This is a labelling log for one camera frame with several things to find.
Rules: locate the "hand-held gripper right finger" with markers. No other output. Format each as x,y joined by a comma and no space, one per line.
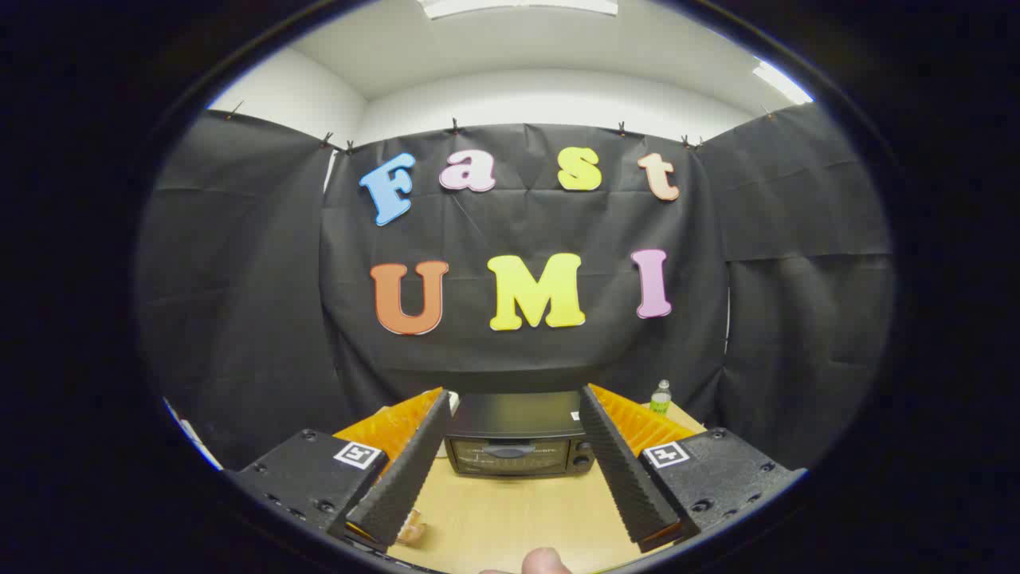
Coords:
621,470

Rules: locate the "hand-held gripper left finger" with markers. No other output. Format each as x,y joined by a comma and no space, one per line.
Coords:
414,470

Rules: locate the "sandwich with lettuce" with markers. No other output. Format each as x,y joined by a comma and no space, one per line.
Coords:
413,530

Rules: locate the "black toaster oven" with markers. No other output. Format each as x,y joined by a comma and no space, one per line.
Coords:
518,414

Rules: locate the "green label plastic bottle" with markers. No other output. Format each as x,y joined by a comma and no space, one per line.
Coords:
661,399

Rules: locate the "long ceiling light panel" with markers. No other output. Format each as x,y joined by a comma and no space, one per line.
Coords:
518,6

